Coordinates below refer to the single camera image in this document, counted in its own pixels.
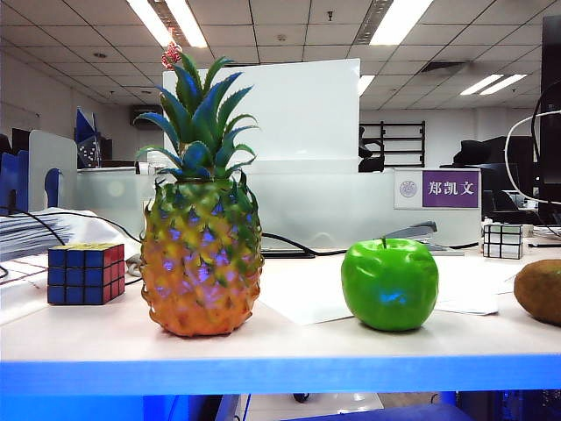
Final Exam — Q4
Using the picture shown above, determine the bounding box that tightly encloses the plastic pineapple with green crown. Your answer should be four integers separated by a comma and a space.
133, 52, 266, 339

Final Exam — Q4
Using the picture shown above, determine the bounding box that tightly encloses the frosted glass desk partition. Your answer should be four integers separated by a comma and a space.
76, 166, 483, 253

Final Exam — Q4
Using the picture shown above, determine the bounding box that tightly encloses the blue star-patterned flag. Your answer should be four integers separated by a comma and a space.
75, 109, 106, 170

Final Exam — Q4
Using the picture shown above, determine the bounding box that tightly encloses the grey stapler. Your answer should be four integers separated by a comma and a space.
385, 220, 465, 256

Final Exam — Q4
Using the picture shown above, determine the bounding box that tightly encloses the colourful Rubik's cube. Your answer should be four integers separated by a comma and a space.
46, 242, 127, 306

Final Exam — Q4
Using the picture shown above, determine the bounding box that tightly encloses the blue file holder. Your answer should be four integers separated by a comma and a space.
0, 151, 31, 216

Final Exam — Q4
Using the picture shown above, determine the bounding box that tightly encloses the silver mirror cube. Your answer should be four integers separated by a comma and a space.
482, 222, 525, 260

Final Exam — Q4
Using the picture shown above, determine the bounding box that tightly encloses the black wall rack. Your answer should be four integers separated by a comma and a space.
362, 121, 427, 168

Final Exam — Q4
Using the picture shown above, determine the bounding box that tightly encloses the thin black cable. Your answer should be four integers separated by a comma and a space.
0, 209, 145, 286

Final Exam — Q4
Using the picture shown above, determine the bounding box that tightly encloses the white board panel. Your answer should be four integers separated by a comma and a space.
162, 58, 362, 175

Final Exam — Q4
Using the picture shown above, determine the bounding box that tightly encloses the brown kiwi fruit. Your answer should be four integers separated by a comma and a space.
513, 258, 561, 326

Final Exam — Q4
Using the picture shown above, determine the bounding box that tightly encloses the black monitor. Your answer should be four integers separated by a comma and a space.
536, 16, 561, 225

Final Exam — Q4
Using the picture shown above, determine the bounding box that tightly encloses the white paper sheet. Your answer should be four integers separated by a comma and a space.
433, 280, 501, 316
258, 256, 518, 326

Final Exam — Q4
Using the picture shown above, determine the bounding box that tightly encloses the white cable loop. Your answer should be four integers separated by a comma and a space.
504, 109, 561, 205

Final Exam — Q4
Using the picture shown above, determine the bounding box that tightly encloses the stack of printed papers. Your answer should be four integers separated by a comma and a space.
0, 213, 67, 263

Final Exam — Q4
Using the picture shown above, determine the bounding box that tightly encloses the purple and white name plate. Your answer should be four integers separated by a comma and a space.
393, 168, 482, 211

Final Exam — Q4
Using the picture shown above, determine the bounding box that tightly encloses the green plastic apple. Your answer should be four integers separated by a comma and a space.
340, 236, 440, 332

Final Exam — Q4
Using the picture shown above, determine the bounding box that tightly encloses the black office chair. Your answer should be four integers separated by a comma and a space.
358, 125, 387, 173

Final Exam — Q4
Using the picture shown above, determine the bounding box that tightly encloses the red Chinese knot ornament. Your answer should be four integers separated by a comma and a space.
160, 41, 183, 70

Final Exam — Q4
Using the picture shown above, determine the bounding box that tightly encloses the thick black cable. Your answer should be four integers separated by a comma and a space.
260, 232, 352, 256

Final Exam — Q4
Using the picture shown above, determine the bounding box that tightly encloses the fluorescent ceiling light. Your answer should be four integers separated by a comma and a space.
479, 73, 529, 96
165, 0, 208, 48
126, 0, 176, 47
369, 0, 435, 47
459, 73, 503, 96

